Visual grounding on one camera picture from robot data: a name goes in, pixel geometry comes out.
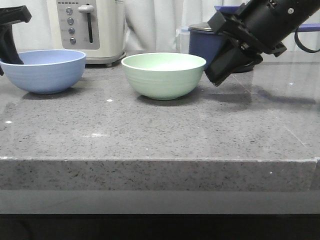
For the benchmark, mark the glass pot lid blue knob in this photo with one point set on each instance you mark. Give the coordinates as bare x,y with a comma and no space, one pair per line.
203,26

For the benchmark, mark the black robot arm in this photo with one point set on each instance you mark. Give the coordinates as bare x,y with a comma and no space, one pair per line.
293,12

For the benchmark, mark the white curtain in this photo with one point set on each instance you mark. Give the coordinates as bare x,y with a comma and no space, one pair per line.
151,25

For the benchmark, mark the clear plastic container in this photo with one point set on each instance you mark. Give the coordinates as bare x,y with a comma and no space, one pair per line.
182,40

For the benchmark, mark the cream toaster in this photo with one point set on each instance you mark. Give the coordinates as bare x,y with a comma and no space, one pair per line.
95,27

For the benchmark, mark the light blue bowl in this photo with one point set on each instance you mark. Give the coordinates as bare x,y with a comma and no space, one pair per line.
46,71

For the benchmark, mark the dark blue saucepan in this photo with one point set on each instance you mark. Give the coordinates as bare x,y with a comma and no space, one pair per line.
205,44

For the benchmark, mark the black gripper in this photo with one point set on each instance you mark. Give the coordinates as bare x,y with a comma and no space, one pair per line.
257,28
8,17

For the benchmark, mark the light green bowl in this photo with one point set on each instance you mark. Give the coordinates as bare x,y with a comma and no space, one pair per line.
163,75

